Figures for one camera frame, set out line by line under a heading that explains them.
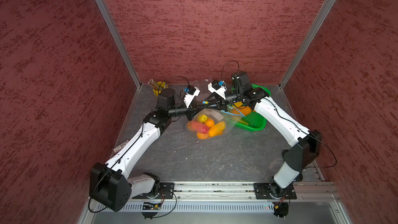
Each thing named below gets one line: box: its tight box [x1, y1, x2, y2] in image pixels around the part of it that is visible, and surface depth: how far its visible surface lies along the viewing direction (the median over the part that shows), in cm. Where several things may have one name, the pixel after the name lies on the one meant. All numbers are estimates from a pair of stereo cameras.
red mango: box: [187, 120, 209, 135], surface depth 82 cm
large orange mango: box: [208, 121, 226, 137], surface depth 84 cm
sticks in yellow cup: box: [147, 78, 160, 91], surface depth 102 cm
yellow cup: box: [152, 81, 169, 98], surface depth 109 cm
